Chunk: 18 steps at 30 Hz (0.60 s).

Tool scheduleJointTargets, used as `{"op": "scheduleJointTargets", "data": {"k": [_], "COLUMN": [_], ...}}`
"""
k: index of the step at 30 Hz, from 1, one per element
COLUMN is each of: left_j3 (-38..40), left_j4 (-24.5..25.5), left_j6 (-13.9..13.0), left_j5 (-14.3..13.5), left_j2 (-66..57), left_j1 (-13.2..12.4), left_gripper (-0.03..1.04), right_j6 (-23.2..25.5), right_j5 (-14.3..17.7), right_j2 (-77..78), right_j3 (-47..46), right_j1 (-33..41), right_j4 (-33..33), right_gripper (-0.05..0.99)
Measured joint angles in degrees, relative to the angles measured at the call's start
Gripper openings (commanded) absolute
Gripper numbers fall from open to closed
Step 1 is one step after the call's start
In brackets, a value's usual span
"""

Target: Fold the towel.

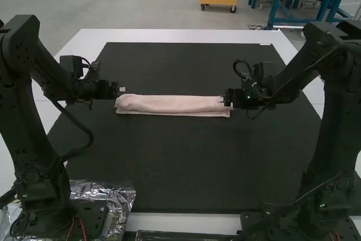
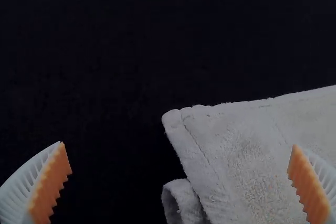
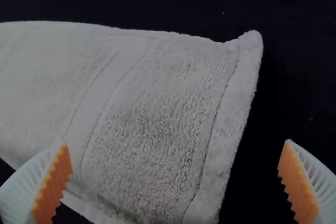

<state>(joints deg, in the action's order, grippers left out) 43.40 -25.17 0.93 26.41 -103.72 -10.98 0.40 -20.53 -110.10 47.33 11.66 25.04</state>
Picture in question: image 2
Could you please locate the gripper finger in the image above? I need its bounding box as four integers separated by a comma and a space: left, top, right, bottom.
0, 141, 73, 224
287, 144, 336, 224

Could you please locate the pale towel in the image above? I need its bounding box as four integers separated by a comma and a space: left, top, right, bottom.
161, 84, 336, 224

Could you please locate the black mat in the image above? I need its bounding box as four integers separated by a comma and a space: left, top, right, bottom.
0, 0, 336, 224

